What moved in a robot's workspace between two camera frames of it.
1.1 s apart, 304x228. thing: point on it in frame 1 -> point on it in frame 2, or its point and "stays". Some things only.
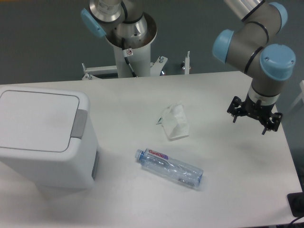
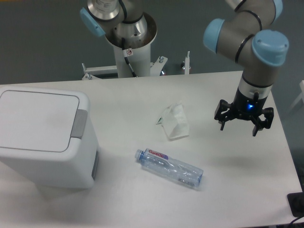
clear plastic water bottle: [166, 165] stays
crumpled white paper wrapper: [175, 122] stays
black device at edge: [296, 202] stays
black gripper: [250, 107] -> [244, 107]
